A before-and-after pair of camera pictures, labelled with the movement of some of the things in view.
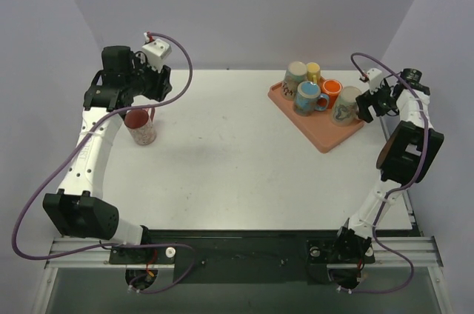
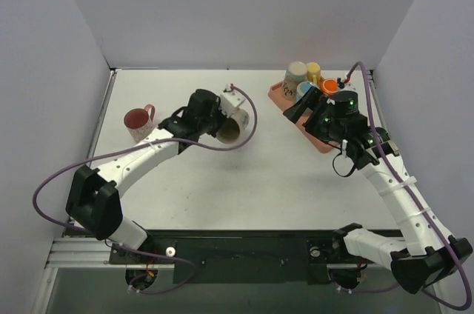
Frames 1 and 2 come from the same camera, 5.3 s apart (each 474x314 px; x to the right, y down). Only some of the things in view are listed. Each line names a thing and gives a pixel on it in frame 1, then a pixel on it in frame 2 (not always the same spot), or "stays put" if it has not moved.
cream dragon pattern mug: [344, 109] -> [231, 129]
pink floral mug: [139, 123] stays put
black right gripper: [366, 105] -> [309, 107]
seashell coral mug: [295, 74] stays put
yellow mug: [313, 72] stays put
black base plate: [235, 256] stays put
